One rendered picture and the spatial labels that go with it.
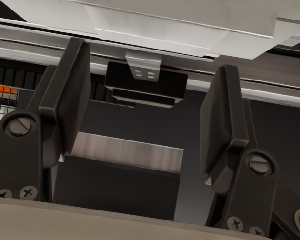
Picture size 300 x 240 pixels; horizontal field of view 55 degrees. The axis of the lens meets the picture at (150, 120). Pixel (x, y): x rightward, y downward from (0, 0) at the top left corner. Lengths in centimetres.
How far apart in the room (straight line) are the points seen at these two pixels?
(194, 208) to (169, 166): 54
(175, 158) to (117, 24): 12
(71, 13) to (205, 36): 9
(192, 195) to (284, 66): 41
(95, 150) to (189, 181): 54
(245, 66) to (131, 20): 34
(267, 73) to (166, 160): 31
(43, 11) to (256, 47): 14
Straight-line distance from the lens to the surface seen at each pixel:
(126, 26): 20
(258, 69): 51
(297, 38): 29
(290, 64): 53
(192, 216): 79
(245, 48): 22
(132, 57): 28
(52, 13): 22
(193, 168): 76
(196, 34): 19
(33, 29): 28
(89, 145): 25
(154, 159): 25
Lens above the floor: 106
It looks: level
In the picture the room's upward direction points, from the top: 171 degrees counter-clockwise
